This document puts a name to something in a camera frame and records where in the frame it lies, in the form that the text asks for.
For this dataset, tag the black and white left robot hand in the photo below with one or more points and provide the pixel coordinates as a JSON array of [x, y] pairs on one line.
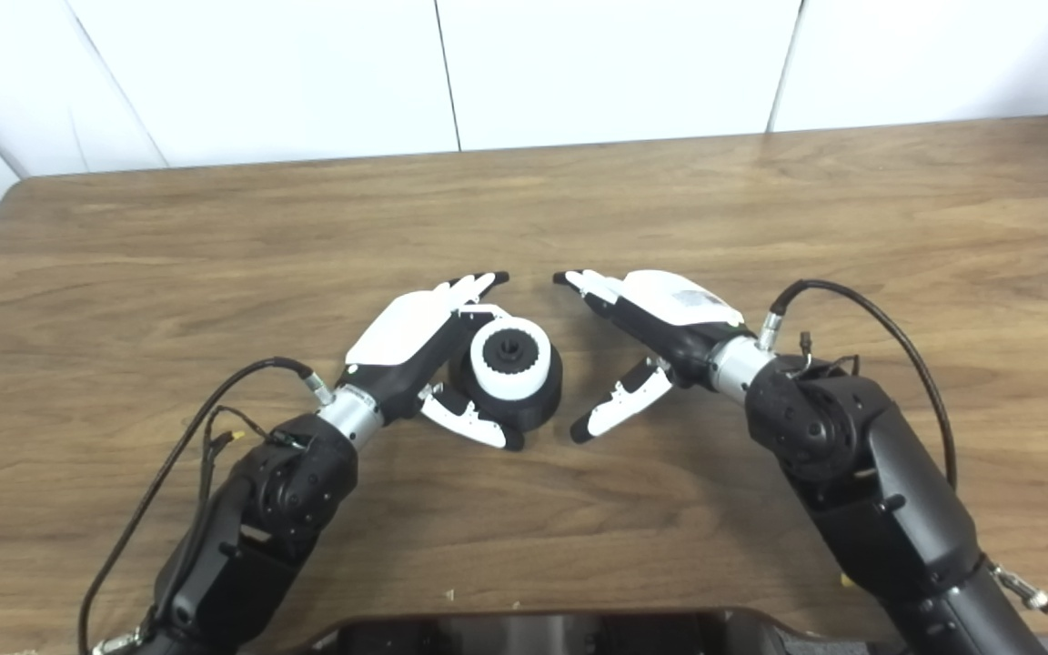
[[401, 327]]

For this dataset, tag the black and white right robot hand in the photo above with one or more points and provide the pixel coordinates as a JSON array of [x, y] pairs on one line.
[[670, 314]]

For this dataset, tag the round black part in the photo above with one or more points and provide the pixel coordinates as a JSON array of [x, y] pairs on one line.
[[542, 409]]

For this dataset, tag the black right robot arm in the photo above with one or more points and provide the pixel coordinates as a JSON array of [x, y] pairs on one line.
[[870, 473]]

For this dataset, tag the black robot torso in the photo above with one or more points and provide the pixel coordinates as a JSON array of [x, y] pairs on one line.
[[533, 637]]

